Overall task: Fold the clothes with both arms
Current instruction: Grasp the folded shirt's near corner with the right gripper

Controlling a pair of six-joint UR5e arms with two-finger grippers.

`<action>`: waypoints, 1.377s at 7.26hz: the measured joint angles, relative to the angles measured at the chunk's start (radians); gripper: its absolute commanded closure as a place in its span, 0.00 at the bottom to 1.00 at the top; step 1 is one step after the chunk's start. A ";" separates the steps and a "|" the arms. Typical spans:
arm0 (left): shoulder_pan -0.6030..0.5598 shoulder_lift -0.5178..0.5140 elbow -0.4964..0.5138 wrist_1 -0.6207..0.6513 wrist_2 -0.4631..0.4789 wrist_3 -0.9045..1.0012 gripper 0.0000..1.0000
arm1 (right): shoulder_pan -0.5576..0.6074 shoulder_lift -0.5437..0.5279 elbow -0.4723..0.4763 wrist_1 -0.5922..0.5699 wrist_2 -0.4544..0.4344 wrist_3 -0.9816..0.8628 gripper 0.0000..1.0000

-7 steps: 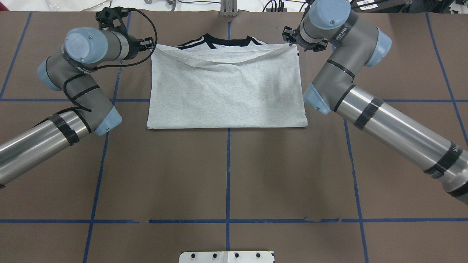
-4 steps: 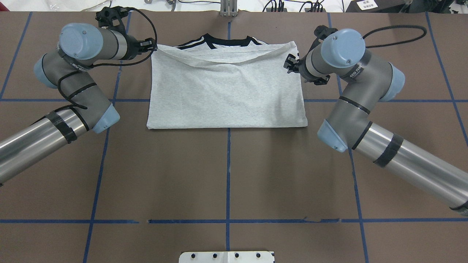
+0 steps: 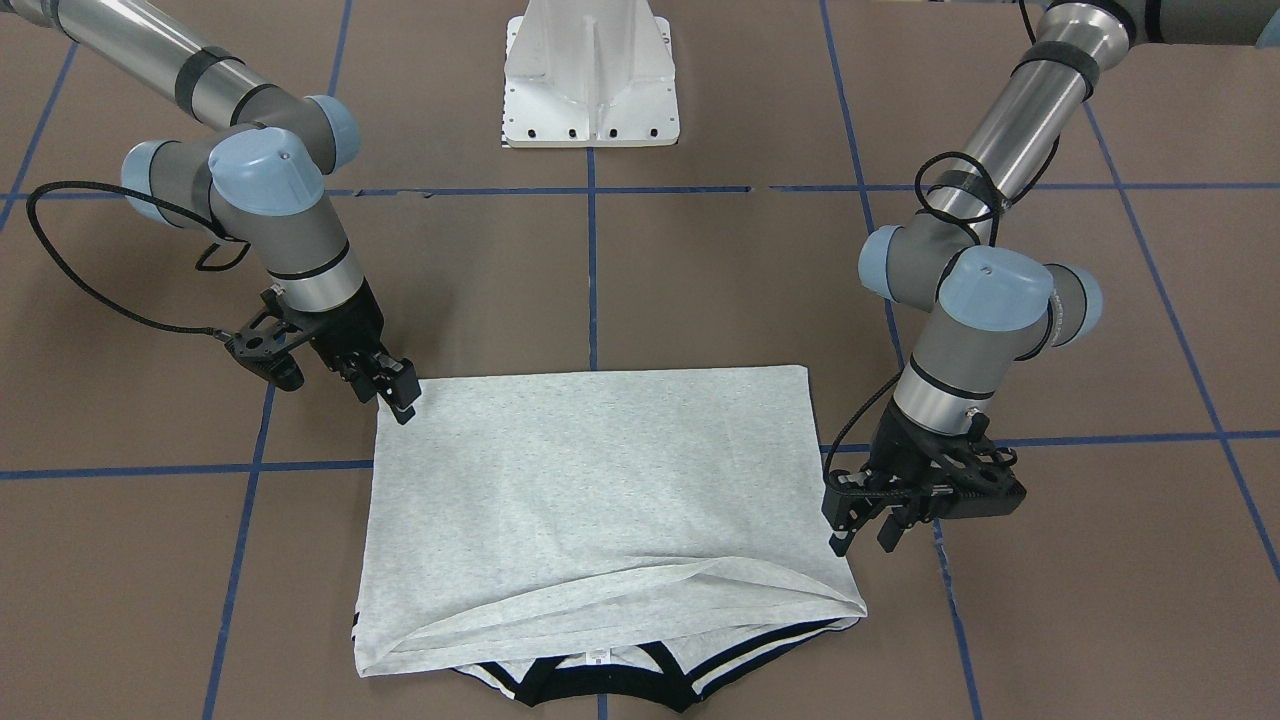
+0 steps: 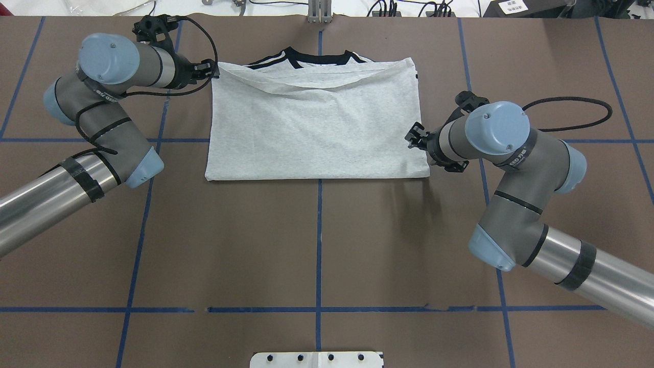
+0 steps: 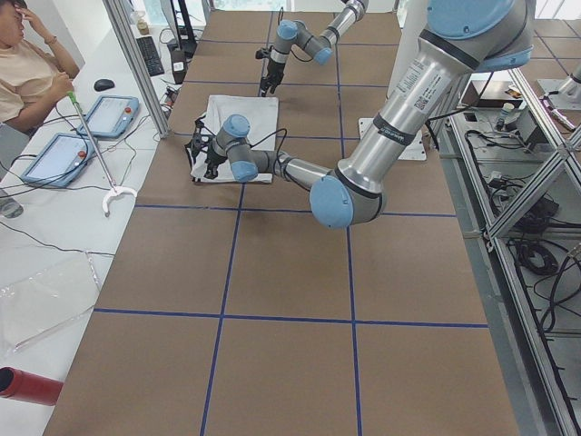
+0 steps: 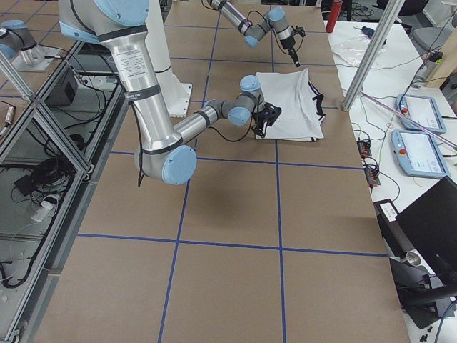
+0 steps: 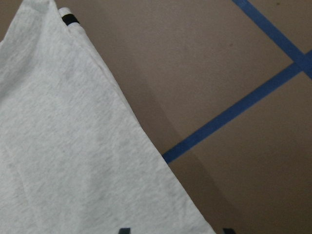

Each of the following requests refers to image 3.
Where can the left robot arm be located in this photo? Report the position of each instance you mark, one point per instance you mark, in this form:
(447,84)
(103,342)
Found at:
(989,306)

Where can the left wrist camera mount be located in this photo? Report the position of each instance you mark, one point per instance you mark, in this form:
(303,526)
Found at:
(970,476)

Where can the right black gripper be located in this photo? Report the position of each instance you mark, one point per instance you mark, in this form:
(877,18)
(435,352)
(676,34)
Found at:
(349,330)

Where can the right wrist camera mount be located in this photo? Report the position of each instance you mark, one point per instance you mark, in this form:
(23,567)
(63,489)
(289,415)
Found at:
(265,343)

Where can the grey cartoon print t-shirt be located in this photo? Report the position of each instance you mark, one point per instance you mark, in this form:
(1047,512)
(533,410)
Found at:
(656,534)

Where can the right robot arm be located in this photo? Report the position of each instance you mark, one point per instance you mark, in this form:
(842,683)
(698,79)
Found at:
(256,182)

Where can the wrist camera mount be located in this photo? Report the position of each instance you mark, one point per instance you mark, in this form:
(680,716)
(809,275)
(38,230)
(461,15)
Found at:
(970,476)
(265,343)

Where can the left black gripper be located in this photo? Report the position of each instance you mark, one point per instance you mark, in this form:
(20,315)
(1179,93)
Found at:
(897,446)

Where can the white camera stand column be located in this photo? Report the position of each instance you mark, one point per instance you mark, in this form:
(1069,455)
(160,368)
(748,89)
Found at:
(589,75)

